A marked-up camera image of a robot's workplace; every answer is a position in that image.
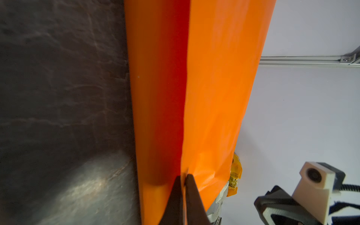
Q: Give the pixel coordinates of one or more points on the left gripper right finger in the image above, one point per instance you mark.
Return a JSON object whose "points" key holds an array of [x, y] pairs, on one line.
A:
{"points": [[195, 211]]}

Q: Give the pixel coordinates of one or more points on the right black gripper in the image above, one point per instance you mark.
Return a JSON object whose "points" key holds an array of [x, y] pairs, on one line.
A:
{"points": [[277, 207]]}

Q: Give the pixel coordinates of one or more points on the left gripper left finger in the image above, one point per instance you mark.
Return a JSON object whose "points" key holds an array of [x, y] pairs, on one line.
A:
{"points": [[173, 214]]}

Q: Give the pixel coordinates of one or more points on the orange wrapping paper sheet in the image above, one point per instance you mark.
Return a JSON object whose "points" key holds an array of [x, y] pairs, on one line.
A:
{"points": [[192, 67]]}

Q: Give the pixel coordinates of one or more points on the yellow snack bag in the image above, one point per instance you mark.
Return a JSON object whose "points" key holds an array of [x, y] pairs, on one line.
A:
{"points": [[235, 176]]}

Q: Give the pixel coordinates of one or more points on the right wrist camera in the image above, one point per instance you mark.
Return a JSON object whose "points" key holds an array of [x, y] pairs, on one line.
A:
{"points": [[319, 181]]}

